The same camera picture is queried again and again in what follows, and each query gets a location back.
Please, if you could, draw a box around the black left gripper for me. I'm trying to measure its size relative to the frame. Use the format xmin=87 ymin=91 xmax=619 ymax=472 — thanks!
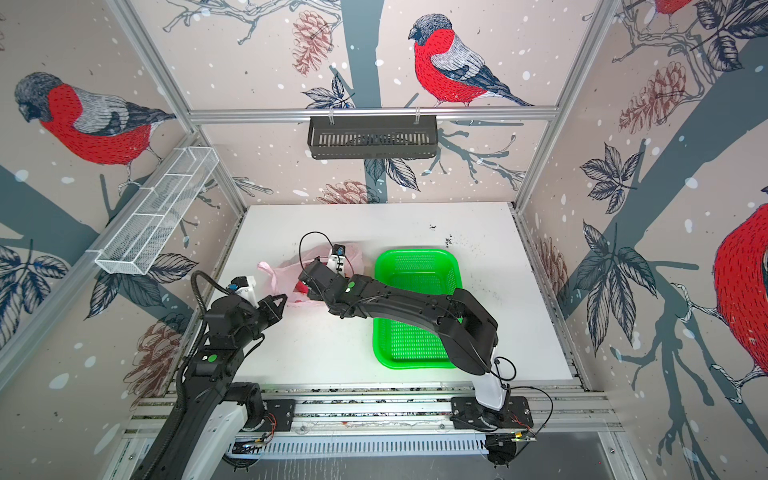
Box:
xmin=233 ymin=291 xmax=287 ymax=349

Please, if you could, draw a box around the pink plastic bag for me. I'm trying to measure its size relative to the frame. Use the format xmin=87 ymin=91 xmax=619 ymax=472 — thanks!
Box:
xmin=258 ymin=243 xmax=365 ymax=308

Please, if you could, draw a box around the green plastic perforated basket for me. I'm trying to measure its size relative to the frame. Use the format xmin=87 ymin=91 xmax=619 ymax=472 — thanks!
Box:
xmin=372 ymin=248 xmax=462 ymax=370

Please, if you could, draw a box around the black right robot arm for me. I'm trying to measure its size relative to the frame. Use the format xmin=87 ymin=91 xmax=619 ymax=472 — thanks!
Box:
xmin=299 ymin=258 xmax=507 ymax=416

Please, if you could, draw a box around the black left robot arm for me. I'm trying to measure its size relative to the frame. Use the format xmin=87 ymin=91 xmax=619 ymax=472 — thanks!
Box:
xmin=131 ymin=294 xmax=296 ymax=479

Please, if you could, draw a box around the red fruit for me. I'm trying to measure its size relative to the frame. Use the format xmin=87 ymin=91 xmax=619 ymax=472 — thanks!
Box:
xmin=294 ymin=281 xmax=309 ymax=296

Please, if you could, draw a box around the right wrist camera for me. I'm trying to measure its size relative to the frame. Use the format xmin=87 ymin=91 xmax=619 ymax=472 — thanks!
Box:
xmin=326 ymin=244 xmax=347 ymax=276

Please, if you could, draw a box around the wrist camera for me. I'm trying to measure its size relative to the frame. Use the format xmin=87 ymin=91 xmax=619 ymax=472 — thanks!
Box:
xmin=227 ymin=275 xmax=258 ymax=305
xmin=326 ymin=244 xmax=347 ymax=276

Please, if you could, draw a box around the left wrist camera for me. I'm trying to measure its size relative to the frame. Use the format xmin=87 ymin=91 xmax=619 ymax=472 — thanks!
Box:
xmin=227 ymin=275 xmax=258 ymax=305

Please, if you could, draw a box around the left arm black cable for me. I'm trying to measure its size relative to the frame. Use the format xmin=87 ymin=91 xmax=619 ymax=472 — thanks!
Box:
xmin=190 ymin=269 xmax=232 ymax=313

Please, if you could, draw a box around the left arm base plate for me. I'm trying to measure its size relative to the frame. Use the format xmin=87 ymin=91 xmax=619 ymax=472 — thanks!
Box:
xmin=242 ymin=399 xmax=296 ymax=433

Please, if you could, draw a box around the black hanging wall basket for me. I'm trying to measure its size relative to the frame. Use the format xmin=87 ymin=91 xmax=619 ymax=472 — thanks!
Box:
xmin=307 ymin=115 xmax=438 ymax=160

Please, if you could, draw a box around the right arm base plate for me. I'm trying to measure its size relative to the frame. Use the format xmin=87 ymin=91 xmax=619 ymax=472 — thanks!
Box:
xmin=449 ymin=396 xmax=534 ymax=433

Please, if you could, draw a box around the aluminium mounting rail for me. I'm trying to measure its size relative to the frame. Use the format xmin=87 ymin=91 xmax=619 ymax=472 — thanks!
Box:
xmin=122 ymin=383 xmax=625 ymax=460

